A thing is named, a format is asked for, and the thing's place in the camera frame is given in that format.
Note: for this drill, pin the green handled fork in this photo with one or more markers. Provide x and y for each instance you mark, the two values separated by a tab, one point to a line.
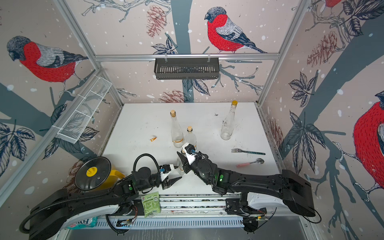
247	152

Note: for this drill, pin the small corked glass bottle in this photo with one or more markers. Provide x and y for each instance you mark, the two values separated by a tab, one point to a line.
191	137

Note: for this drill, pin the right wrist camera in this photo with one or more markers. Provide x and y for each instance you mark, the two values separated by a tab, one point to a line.
189	151

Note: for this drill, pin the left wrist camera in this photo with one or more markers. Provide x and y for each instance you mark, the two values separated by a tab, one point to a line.
165	170

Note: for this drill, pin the yellow cap glass bottle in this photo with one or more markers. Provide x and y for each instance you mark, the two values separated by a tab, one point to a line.
228	123

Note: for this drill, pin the white wire mesh basket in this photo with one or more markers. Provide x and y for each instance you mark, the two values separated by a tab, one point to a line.
75	128

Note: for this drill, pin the small corked labelled bottle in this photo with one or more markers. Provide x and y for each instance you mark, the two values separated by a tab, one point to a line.
181	166

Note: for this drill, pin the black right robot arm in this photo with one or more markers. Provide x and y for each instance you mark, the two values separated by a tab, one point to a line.
294	191

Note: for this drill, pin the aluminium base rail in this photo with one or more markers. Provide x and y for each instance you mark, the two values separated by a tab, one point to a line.
180	212

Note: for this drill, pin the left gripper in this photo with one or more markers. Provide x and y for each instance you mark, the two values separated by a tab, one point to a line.
170	183

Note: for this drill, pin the tall corked glass bottle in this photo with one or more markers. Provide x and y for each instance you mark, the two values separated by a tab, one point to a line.
176	131

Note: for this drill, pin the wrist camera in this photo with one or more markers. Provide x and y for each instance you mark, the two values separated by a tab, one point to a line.
165	170
189	151

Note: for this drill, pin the black hanging metal basket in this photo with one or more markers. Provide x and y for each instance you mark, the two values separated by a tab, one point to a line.
187	69

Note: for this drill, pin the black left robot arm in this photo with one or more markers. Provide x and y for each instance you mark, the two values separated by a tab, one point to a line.
62	209

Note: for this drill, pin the pink handled spoon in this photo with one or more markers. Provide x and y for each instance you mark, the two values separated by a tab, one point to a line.
257	161

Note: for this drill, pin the Fox's candy bag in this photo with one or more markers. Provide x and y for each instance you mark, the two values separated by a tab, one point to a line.
88	223

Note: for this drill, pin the green snack packet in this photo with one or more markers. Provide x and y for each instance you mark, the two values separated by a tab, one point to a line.
151	204

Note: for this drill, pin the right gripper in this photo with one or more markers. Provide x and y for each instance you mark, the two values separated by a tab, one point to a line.
185	162

